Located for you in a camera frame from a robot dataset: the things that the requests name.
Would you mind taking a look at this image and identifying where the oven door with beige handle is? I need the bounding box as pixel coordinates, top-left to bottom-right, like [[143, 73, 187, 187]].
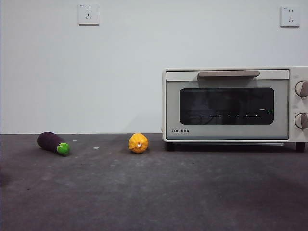
[[165, 69, 290, 140]]

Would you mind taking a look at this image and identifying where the cream Toshiba toaster oven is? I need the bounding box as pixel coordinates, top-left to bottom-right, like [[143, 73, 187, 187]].
[[161, 66, 308, 153]]

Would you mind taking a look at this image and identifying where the beige oven knob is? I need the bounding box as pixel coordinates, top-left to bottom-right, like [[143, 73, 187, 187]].
[[295, 80, 308, 98], [295, 112, 308, 129]]

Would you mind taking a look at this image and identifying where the yellow toy corn cob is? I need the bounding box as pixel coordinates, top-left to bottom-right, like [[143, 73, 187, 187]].
[[128, 133, 149, 154]]

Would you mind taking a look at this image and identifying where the purple toy eggplant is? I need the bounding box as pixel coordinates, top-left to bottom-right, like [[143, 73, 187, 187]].
[[37, 131, 71, 157]]

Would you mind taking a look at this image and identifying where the white wall socket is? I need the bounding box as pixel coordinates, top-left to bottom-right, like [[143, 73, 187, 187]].
[[77, 3, 100, 26], [280, 6, 301, 28]]

